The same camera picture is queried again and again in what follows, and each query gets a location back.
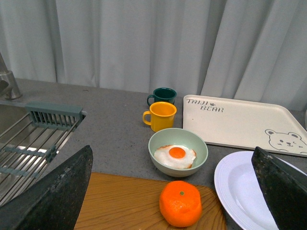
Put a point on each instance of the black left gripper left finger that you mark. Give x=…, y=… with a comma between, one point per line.
x=54, y=202

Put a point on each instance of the dark green mug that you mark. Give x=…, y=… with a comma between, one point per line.
x=162, y=95

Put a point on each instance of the orange mandarin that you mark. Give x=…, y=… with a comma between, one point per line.
x=180, y=204

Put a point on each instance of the white ribbed plate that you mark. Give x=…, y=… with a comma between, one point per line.
x=239, y=192

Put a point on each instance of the yellow mug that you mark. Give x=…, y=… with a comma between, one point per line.
x=160, y=116

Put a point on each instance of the wooden cutting board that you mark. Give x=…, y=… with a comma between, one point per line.
x=114, y=202

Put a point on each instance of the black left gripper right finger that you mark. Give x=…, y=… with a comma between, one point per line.
x=284, y=189

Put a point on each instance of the grey curtain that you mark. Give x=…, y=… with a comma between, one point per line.
x=254, y=50

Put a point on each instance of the light green bowl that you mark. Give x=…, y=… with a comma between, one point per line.
x=178, y=136

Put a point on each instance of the steel faucet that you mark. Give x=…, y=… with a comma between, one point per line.
x=8, y=84

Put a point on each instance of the toy fried egg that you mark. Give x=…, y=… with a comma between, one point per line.
x=175, y=156

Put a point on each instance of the steel sink drying rack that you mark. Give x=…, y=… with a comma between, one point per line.
x=31, y=136

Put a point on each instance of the cream bear tray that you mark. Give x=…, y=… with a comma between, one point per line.
x=244, y=124

